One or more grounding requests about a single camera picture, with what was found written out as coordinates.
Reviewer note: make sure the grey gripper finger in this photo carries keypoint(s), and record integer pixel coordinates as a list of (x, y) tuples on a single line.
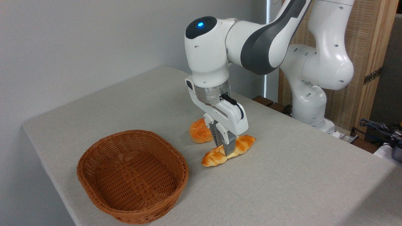
[(228, 142), (214, 133)]

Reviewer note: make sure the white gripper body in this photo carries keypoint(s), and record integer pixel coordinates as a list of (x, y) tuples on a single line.
[(234, 121)]

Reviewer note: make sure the long braided bread loaf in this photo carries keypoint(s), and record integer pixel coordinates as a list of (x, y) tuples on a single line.
[(213, 157)]

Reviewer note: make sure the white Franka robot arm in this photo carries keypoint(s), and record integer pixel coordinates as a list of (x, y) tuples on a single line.
[(267, 44)]

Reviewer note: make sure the round knotted bread roll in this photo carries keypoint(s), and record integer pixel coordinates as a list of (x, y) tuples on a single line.
[(199, 130)]

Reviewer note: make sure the brown woven wicker basket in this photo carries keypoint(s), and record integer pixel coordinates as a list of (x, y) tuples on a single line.
[(132, 175)]

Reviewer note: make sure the white power strip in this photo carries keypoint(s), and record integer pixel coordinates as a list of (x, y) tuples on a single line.
[(344, 135)]

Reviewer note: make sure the metal screen hinge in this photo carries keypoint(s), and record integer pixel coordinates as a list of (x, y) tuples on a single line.
[(372, 76)]

